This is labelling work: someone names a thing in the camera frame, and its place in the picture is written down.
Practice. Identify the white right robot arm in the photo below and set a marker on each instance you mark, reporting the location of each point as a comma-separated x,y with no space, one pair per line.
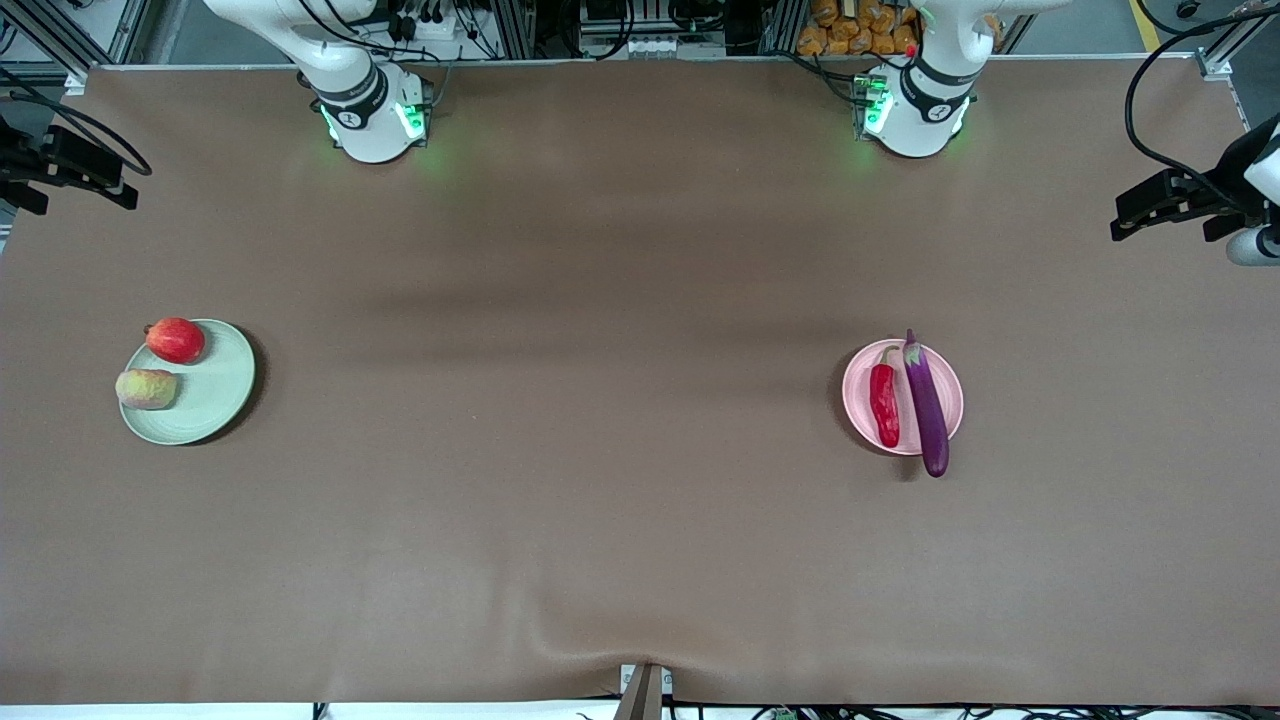
370,130

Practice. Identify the metal table edge bracket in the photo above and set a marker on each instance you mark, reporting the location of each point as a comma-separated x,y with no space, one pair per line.
645,695

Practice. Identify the yellow pink peach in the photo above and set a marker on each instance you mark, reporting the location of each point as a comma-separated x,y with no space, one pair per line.
147,390

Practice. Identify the white power strip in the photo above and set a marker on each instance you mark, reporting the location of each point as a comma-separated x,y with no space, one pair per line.
430,28

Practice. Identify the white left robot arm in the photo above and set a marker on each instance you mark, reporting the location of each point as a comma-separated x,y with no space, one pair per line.
920,120

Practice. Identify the aluminium frame post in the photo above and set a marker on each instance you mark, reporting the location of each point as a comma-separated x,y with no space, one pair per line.
75,80
1215,65

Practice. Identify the red chili pepper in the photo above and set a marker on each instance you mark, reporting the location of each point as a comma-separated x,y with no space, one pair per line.
885,400

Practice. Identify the pink round plate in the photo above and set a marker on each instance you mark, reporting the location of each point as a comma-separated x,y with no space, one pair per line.
865,420

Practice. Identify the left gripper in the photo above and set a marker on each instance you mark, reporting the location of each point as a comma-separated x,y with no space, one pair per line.
1229,176

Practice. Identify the purple eggplant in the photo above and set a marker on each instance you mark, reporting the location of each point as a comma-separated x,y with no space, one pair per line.
928,410

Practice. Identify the pile of orange toy food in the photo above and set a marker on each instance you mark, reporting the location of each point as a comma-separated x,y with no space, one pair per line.
860,30

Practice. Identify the white terminal block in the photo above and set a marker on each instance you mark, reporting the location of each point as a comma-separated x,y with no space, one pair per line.
650,46

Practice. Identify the light green round plate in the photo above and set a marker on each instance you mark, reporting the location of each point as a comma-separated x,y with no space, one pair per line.
215,390

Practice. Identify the red pomegranate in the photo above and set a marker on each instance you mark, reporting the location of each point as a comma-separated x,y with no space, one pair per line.
177,342

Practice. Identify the brown table mat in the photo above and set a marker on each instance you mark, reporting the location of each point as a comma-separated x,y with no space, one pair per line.
640,550

